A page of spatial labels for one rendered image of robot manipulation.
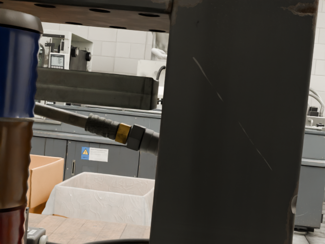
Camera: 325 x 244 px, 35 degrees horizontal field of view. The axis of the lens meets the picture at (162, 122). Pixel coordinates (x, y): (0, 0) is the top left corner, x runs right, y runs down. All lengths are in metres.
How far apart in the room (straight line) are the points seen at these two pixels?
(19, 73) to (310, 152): 4.81
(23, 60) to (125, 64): 6.74
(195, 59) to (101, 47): 6.71
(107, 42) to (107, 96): 6.66
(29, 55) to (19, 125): 0.03
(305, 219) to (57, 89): 4.70
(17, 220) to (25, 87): 0.05
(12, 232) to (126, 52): 6.76
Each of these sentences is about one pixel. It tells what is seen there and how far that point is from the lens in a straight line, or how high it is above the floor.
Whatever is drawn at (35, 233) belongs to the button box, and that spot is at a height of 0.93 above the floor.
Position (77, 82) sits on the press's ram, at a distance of 0.43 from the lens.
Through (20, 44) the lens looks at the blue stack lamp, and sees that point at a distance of 0.21.
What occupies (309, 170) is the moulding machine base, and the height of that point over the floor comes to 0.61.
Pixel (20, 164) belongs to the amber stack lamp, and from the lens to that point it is 0.21.
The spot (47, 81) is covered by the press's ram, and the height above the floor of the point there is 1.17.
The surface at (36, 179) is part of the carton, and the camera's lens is 2.84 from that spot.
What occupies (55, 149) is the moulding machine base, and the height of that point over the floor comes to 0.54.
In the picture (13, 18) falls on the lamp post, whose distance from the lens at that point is 0.21.
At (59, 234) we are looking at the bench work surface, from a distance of 0.99.
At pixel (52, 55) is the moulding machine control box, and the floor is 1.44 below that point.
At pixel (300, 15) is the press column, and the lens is 0.40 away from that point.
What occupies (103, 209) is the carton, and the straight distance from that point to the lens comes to 2.71.
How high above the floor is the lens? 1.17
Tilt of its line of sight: 3 degrees down
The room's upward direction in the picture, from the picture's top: 5 degrees clockwise
